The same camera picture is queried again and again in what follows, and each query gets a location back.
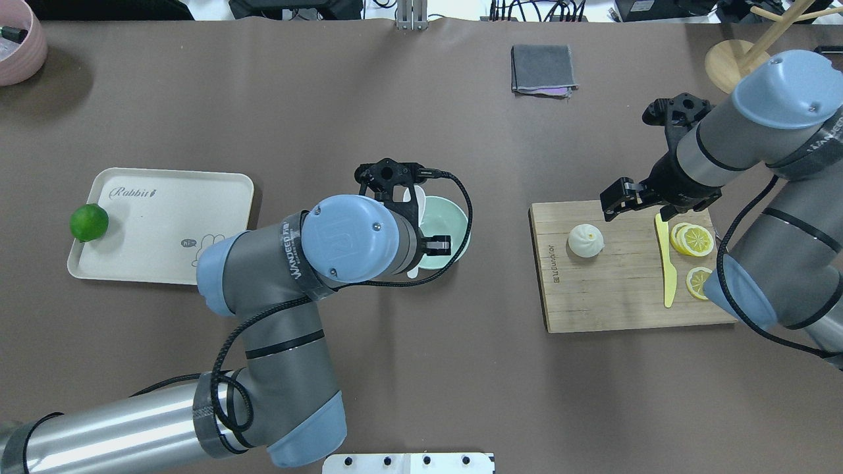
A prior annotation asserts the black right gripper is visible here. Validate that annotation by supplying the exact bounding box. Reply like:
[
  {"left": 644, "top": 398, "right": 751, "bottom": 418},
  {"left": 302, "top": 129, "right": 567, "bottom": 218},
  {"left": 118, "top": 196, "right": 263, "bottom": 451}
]
[{"left": 599, "top": 153, "right": 722, "bottom": 222}]

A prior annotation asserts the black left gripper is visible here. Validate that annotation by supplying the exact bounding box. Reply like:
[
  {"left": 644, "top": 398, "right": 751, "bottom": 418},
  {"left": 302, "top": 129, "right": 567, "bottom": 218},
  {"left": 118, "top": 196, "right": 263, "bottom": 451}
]
[{"left": 393, "top": 199, "right": 452, "bottom": 257}]

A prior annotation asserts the white steamed bun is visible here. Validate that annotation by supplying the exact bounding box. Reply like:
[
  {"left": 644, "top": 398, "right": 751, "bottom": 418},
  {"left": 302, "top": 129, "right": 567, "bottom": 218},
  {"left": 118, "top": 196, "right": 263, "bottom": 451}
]
[{"left": 567, "top": 224, "right": 605, "bottom": 258}]

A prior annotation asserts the white ceramic spoon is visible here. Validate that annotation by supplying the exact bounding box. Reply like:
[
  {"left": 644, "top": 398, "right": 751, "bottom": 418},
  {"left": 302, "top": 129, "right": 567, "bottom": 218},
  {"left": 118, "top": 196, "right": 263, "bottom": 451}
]
[{"left": 402, "top": 185, "right": 425, "bottom": 279}]

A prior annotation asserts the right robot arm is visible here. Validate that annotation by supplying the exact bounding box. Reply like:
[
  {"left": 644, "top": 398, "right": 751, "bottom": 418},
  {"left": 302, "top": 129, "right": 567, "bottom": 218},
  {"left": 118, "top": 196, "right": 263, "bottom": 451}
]
[{"left": 599, "top": 50, "right": 842, "bottom": 369}]

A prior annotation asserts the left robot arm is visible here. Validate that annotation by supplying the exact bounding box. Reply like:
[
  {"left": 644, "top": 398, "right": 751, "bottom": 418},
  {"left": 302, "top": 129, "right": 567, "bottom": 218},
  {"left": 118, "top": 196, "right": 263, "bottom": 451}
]
[{"left": 2, "top": 194, "right": 466, "bottom": 473}]

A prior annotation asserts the mint green bowl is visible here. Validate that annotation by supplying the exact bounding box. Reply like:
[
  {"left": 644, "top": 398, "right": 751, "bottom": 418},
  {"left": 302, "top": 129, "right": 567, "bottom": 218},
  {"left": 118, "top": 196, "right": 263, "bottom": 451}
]
[{"left": 419, "top": 196, "right": 468, "bottom": 271}]

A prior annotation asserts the pink bowl with ice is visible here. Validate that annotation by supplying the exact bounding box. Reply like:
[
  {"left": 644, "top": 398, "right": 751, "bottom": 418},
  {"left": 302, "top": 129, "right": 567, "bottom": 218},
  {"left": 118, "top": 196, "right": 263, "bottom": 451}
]
[{"left": 1, "top": 1, "right": 47, "bottom": 87}]

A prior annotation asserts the lower stacked lemon slice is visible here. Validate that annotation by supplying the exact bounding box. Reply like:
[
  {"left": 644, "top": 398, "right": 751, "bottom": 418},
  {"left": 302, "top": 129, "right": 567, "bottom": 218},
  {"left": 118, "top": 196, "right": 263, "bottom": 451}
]
[{"left": 670, "top": 223, "right": 692, "bottom": 255}]

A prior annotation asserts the bamboo cutting board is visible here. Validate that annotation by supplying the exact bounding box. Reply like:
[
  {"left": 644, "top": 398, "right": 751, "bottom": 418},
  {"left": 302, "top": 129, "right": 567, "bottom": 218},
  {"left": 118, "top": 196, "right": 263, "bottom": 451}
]
[{"left": 529, "top": 200, "right": 735, "bottom": 333}]

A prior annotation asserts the yellow plastic knife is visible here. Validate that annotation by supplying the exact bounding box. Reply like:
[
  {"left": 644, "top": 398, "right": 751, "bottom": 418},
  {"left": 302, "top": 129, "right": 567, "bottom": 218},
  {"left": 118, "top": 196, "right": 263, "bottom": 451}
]
[{"left": 654, "top": 213, "right": 677, "bottom": 308}]

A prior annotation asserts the single lemon slice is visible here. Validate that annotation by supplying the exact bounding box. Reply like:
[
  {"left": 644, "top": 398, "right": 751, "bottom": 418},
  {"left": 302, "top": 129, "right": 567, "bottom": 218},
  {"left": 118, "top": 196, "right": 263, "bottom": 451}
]
[{"left": 684, "top": 267, "right": 713, "bottom": 301}]

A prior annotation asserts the pink purple cloth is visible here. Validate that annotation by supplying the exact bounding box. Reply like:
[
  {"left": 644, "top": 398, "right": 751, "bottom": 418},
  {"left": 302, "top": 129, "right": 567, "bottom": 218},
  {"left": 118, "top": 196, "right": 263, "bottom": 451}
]
[{"left": 512, "top": 85, "right": 577, "bottom": 99}]

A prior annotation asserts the grey folded cloth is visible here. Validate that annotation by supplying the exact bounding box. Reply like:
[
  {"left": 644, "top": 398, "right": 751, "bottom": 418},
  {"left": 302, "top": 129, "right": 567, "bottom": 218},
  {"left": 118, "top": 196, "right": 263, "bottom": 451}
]
[{"left": 510, "top": 44, "right": 579, "bottom": 90}]

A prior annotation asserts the wooden mug tree stand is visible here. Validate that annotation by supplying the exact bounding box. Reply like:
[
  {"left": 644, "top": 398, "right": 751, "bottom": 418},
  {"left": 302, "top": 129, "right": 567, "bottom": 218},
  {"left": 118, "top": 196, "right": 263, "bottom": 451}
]
[{"left": 705, "top": 1, "right": 842, "bottom": 93}]

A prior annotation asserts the cream rabbit tray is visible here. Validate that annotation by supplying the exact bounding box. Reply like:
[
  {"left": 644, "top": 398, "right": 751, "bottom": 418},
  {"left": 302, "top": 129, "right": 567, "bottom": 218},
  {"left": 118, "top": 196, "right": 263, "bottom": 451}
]
[{"left": 67, "top": 167, "right": 255, "bottom": 285}]

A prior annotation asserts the green lime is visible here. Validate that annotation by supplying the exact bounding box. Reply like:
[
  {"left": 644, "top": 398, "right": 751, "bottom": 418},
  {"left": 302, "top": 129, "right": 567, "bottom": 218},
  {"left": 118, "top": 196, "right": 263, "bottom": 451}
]
[{"left": 69, "top": 203, "right": 109, "bottom": 242}]

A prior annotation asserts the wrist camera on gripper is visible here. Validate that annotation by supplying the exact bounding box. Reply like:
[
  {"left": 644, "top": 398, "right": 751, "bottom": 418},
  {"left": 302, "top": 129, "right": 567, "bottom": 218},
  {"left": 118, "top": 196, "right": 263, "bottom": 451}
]
[{"left": 354, "top": 158, "right": 445, "bottom": 201}]

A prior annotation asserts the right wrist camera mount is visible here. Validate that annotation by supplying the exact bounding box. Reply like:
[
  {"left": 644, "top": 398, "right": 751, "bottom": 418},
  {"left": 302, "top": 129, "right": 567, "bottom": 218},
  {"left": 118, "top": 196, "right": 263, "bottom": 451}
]
[{"left": 641, "top": 93, "right": 715, "bottom": 154}]

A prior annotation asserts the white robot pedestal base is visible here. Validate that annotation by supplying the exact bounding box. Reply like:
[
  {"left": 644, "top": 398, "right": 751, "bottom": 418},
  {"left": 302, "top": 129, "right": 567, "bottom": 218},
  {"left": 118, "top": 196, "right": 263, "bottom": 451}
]
[{"left": 321, "top": 452, "right": 496, "bottom": 473}]

